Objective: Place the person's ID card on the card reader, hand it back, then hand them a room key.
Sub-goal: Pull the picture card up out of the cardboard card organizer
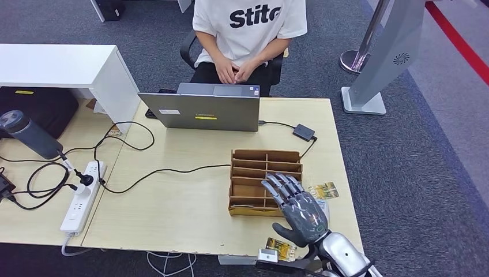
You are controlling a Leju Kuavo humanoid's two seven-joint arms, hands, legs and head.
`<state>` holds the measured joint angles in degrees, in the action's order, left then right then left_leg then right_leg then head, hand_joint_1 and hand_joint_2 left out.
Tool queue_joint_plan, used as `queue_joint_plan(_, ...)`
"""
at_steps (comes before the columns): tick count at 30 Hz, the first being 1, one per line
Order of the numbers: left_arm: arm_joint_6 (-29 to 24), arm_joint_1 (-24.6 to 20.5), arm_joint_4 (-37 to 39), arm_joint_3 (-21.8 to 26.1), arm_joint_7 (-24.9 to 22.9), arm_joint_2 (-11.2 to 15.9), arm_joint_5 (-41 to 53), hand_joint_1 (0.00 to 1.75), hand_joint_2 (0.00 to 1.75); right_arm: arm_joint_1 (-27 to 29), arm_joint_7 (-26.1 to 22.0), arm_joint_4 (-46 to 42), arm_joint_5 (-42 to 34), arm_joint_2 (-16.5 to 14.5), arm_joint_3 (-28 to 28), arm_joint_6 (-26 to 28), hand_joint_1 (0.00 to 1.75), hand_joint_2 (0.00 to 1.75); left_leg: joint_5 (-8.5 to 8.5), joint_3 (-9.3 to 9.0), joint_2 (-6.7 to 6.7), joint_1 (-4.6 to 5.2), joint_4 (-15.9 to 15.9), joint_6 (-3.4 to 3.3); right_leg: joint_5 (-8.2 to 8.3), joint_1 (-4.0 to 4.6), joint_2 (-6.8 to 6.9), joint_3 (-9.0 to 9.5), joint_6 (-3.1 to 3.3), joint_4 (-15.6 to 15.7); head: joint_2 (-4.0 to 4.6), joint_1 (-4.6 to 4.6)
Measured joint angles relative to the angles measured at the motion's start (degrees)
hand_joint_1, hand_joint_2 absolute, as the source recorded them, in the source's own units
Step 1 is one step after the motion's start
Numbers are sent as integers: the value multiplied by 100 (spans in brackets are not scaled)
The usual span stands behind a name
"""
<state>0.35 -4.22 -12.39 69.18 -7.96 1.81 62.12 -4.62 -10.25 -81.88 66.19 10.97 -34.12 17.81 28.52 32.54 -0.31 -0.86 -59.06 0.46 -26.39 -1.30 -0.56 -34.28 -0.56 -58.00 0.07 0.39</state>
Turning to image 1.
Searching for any person's left hand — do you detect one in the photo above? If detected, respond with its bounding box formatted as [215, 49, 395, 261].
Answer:
[235, 61, 261, 84]

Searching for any person's right hand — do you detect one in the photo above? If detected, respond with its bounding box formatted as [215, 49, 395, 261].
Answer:
[215, 59, 241, 85]

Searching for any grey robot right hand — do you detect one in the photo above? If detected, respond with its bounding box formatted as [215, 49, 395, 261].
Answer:
[261, 173, 330, 249]

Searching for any white card reader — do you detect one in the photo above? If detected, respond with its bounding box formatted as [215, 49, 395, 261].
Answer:
[314, 199, 331, 224]

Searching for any yellow green patterned card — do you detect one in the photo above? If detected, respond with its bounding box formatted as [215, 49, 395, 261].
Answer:
[265, 237, 298, 263]
[307, 181, 340, 200]

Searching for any person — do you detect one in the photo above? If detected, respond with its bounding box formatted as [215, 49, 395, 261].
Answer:
[190, 0, 309, 97]

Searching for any brown wooden card organizer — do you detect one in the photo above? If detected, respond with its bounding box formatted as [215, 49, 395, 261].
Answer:
[228, 149, 304, 219]

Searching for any grey laptop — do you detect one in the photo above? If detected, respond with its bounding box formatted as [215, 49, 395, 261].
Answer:
[137, 82, 261, 133]

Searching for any white under-desk tray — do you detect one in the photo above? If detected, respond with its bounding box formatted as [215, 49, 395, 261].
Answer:
[217, 255, 261, 267]

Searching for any black box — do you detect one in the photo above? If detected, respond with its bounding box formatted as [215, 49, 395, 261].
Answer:
[94, 0, 125, 23]

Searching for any grey kiosk stand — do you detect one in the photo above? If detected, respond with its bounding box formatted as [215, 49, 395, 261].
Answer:
[340, 0, 427, 116]

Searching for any white desk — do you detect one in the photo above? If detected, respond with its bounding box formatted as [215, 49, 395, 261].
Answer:
[0, 43, 141, 134]

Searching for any black plug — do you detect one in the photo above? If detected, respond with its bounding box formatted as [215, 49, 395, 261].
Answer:
[73, 169, 95, 188]

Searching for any black bag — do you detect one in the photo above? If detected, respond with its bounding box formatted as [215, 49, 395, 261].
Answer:
[0, 87, 80, 140]

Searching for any white plug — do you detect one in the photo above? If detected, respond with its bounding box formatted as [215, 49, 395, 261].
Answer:
[72, 184, 92, 199]

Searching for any dark grey water bottle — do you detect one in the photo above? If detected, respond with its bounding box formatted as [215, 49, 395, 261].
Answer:
[0, 110, 64, 160]

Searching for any white power strip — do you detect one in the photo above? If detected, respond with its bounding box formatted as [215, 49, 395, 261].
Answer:
[59, 161, 108, 235]

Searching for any black charger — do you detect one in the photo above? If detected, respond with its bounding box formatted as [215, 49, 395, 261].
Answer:
[0, 174, 17, 203]

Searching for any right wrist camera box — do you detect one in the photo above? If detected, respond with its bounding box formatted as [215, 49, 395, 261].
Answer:
[255, 248, 325, 277]

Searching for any chrome stanchion post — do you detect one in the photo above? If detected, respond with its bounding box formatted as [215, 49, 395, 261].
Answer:
[338, 0, 389, 76]

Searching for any long black power cable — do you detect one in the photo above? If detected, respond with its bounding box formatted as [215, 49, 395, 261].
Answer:
[0, 121, 232, 196]

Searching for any white table frame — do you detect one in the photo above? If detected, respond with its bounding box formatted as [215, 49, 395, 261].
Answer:
[89, 0, 192, 24]

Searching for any white cable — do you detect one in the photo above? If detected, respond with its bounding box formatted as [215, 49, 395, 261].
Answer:
[146, 251, 197, 277]

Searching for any looped black charger cable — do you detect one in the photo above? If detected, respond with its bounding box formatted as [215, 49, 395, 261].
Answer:
[7, 162, 77, 212]

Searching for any grey power strip cord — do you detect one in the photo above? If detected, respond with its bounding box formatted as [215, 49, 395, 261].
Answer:
[61, 232, 93, 257]

